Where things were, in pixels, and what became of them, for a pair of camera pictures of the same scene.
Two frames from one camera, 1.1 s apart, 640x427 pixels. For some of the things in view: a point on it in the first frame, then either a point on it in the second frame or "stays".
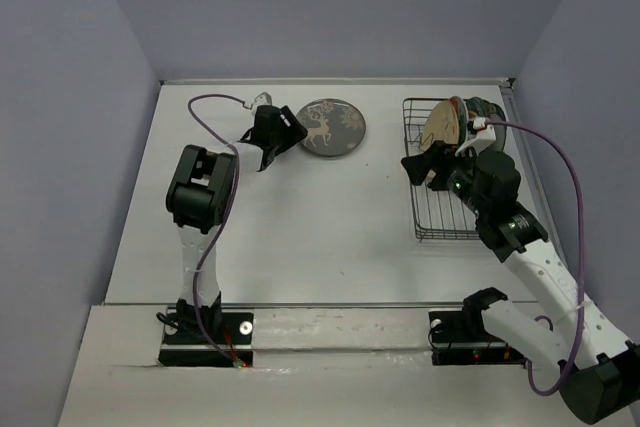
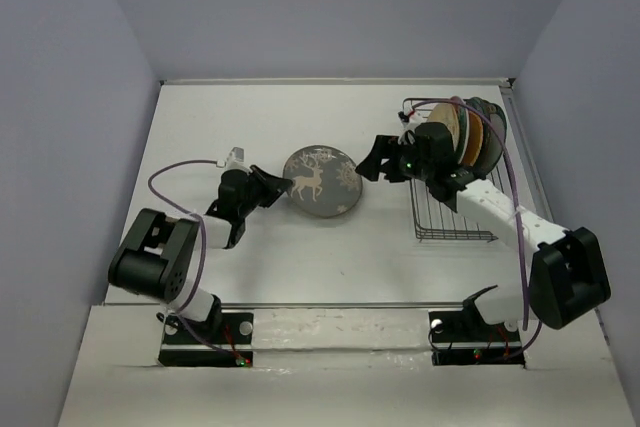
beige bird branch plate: (441, 125) stays
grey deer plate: (333, 126) → (325, 181)
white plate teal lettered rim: (496, 114) stays
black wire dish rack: (439, 214) stays
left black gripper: (294, 133) → (272, 186)
